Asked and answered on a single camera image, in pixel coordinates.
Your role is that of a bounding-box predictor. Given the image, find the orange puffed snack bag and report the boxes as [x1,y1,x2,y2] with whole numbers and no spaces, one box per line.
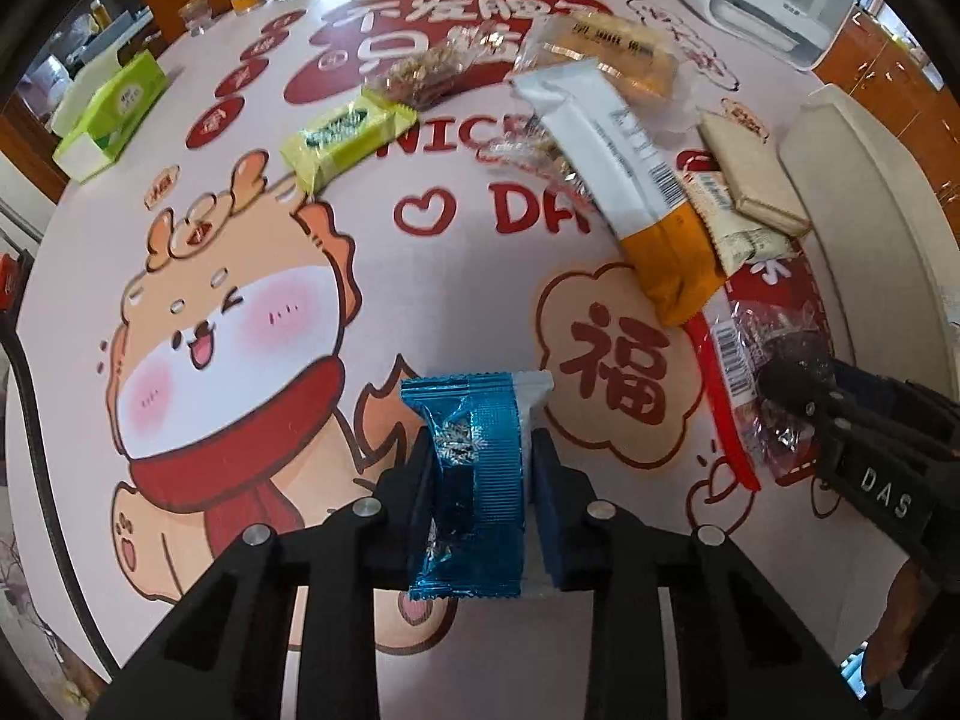
[512,10,697,133]

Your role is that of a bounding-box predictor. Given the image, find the white orange snack pouch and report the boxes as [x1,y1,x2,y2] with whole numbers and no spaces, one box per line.
[511,60,726,327]

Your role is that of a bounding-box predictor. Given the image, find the beige wafer pack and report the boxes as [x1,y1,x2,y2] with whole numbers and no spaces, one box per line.
[698,110,812,239]

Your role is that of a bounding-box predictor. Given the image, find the white red cracker packet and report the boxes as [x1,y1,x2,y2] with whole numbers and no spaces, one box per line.
[675,171,794,277]

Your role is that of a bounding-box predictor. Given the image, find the blue foil snack packet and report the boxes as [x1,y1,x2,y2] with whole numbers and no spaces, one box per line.
[400,371,553,600]

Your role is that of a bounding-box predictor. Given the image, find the white plastic bin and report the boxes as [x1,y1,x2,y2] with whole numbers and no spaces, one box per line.
[778,85,958,400]

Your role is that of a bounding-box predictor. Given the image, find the small glass cup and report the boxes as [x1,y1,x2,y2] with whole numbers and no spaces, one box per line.
[178,0,215,37]

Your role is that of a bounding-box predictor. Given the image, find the dark chocolate clear packet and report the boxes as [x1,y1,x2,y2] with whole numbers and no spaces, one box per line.
[683,298,832,491]

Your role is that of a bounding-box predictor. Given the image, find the printed pink tablecloth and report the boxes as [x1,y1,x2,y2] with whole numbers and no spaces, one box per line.
[7,0,905,670]

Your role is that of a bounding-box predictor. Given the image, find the clear nut mix packet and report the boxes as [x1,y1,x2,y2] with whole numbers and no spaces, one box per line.
[363,29,508,110]

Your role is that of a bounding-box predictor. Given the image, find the green tissue box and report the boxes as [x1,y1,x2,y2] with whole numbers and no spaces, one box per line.
[53,50,167,184]

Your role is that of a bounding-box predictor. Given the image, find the green snack packet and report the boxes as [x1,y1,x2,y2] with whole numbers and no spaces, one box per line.
[280,89,418,195]

